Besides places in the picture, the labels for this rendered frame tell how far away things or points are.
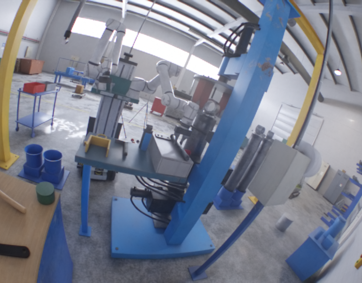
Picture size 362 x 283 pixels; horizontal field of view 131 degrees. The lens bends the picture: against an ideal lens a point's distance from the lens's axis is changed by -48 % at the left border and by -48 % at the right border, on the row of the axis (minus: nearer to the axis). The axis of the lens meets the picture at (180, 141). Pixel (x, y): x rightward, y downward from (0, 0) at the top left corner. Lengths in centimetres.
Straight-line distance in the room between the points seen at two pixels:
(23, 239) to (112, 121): 204
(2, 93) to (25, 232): 195
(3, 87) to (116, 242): 227
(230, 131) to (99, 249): 164
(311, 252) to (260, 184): 200
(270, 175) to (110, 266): 158
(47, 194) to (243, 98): 128
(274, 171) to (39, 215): 129
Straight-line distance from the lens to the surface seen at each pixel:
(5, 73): 243
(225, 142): 117
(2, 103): 249
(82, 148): 109
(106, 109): 237
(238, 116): 116
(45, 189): 85
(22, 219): 83
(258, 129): 275
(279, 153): 105
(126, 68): 231
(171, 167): 105
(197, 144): 159
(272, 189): 105
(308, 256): 290
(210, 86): 149
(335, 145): 1186
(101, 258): 175
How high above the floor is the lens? 158
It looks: 16 degrees down
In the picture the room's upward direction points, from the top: 23 degrees clockwise
